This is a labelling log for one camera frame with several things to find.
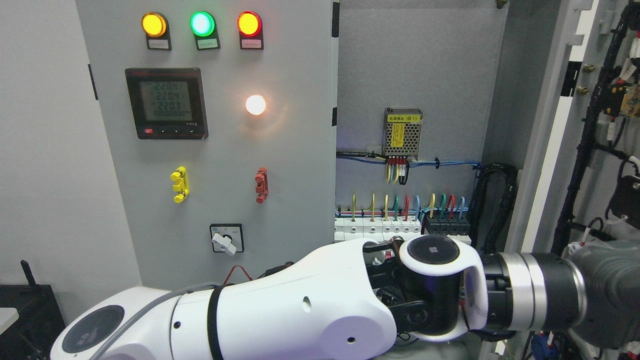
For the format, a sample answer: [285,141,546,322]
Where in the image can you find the grey cabinet door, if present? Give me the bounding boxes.
[77,0,339,290]
[505,0,627,252]

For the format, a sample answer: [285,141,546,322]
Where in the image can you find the red test terminal block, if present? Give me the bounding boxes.
[254,167,269,204]

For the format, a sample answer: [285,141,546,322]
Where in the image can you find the white socket breaker row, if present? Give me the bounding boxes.
[334,215,421,243]

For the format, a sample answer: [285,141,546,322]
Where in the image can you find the perforated metal power supply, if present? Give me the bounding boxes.
[382,107,424,158]

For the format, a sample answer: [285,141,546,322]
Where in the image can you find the white glowing indicator lamp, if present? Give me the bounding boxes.
[245,95,266,116]

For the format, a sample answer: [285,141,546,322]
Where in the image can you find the black surge protector modules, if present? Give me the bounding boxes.
[422,214,470,236]

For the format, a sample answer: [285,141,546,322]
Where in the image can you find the yellow test terminal block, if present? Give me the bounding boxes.
[170,166,190,204]

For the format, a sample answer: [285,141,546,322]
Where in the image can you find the grey electrical cabinet body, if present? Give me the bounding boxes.
[334,0,569,251]

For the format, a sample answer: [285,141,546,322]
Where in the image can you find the black digital power meter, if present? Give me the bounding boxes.
[125,67,208,140]

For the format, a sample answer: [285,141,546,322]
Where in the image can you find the red indicator lamp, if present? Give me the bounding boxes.
[237,11,263,37]

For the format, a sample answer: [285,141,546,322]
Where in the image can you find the green indicator lamp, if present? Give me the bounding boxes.
[189,11,216,38]

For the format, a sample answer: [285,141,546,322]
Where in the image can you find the yellow indicator lamp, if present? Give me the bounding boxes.
[141,12,168,38]

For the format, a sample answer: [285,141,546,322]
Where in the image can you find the black box on left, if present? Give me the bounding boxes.
[0,259,66,360]

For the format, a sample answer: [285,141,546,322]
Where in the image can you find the white rotary selector switch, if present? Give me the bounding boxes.
[209,223,245,256]

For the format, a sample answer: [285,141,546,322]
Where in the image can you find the black corrugated cable loom right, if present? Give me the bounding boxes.
[470,162,520,253]

